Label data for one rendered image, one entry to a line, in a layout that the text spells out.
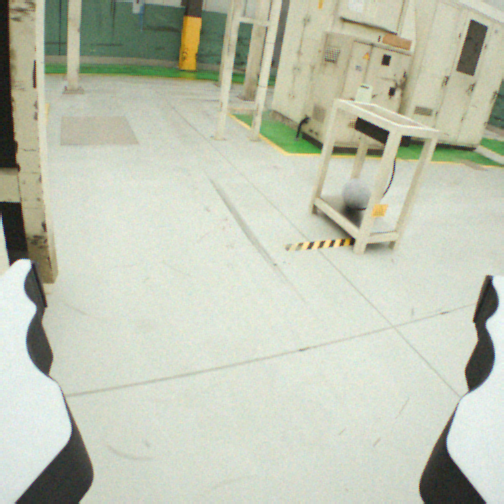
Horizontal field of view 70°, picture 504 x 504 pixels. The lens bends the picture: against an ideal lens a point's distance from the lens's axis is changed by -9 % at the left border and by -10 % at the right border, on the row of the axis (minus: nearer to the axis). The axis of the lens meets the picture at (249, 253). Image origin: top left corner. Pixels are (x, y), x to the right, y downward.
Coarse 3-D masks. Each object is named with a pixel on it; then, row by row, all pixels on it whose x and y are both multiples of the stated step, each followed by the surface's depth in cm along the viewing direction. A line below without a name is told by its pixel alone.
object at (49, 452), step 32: (0, 288) 9; (32, 288) 10; (0, 320) 8; (32, 320) 8; (0, 352) 7; (32, 352) 8; (0, 384) 7; (32, 384) 7; (0, 416) 6; (32, 416) 6; (64, 416) 6; (0, 448) 5; (32, 448) 5; (64, 448) 6; (0, 480) 5; (32, 480) 5; (64, 480) 6
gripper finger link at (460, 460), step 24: (480, 312) 10; (480, 336) 8; (480, 360) 8; (480, 384) 7; (456, 408) 6; (480, 408) 6; (456, 432) 6; (480, 432) 6; (432, 456) 6; (456, 456) 6; (480, 456) 5; (432, 480) 6; (456, 480) 5; (480, 480) 5
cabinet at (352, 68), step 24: (336, 48) 382; (360, 48) 368; (384, 48) 380; (336, 72) 387; (360, 72) 383; (384, 72) 394; (408, 72) 407; (312, 96) 431; (336, 96) 393; (360, 96) 399; (384, 96) 411; (312, 120) 436; (336, 144) 422
